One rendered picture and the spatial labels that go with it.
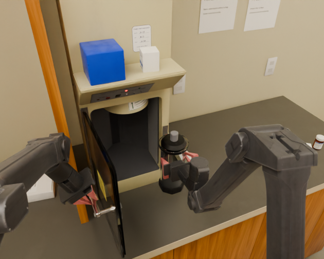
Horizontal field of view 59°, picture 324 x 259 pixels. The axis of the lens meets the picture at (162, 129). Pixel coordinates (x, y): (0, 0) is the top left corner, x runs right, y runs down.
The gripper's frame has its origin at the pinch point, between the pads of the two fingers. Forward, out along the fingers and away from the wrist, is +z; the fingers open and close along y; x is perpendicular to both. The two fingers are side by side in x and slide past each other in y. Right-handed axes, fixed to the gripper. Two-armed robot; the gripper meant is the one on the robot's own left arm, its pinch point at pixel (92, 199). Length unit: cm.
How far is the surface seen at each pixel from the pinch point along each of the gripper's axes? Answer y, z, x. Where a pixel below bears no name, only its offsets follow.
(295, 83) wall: -130, 83, -61
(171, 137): -31.0, 7.0, -10.1
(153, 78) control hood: -34.7, -17.3, -10.3
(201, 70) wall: -70, 30, -63
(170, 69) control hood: -41.1, -15.1, -12.8
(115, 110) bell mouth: -20.0, -4.4, -25.4
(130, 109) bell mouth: -24.6, -2.7, -23.4
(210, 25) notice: -82, 10, -63
